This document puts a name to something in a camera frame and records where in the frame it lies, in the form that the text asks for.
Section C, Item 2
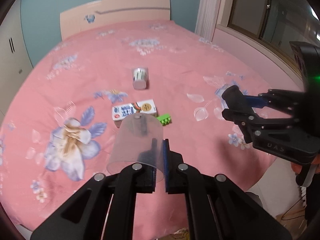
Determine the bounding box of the pink window sill ledge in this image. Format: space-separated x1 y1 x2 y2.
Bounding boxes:
212 24 303 91

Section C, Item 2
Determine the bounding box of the cream wardrobe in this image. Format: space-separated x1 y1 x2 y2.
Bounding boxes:
1 0 33 114

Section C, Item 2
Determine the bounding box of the pink floral bed sheet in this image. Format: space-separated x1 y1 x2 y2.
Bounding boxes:
1 21 275 230

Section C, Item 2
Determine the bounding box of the clear plastic cup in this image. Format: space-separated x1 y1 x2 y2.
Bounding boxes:
106 113 164 182

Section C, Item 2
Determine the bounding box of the pink wooden headboard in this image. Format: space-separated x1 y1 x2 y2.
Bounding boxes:
60 0 171 41

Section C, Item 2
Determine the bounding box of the white milk carton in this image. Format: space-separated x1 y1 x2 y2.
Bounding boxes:
112 99 157 128

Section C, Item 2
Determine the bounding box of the dark window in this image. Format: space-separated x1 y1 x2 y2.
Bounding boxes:
228 0 319 62

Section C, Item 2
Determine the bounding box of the white yogurt cup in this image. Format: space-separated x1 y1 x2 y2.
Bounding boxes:
132 67 149 90

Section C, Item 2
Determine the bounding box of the green toy brick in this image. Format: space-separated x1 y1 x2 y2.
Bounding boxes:
157 114 171 126

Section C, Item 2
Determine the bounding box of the white curtain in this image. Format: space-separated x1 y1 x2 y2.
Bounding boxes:
195 0 221 41

